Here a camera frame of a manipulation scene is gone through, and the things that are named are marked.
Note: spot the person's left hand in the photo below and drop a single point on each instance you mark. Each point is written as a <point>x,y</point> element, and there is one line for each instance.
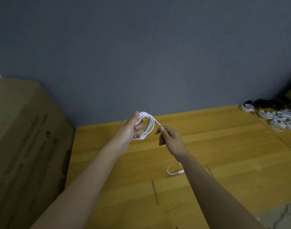
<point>125,136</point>

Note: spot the person's right hand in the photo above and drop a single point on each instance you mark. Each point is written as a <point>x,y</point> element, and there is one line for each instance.
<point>173,143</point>

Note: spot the person's right forearm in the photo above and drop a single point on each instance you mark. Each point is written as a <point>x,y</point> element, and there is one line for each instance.
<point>217,200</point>

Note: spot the person's left forearm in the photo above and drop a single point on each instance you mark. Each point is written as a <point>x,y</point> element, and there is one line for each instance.
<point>74,195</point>

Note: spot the plain brown cardboard box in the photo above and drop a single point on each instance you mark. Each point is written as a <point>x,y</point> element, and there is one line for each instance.
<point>23,150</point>

